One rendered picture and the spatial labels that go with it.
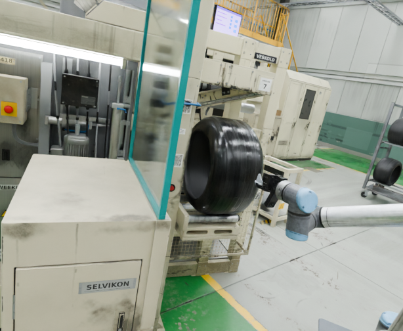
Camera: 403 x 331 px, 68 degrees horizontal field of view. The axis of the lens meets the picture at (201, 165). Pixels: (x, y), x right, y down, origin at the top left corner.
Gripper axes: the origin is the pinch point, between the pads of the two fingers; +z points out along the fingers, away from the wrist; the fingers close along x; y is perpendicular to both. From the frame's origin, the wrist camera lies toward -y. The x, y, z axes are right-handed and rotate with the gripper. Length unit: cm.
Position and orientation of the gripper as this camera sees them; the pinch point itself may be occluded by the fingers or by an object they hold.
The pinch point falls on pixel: (256, 182)
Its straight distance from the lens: 151.2
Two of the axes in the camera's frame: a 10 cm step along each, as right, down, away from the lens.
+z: -3.8, -2.0, 9.0
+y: 1.4, -9.8, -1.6
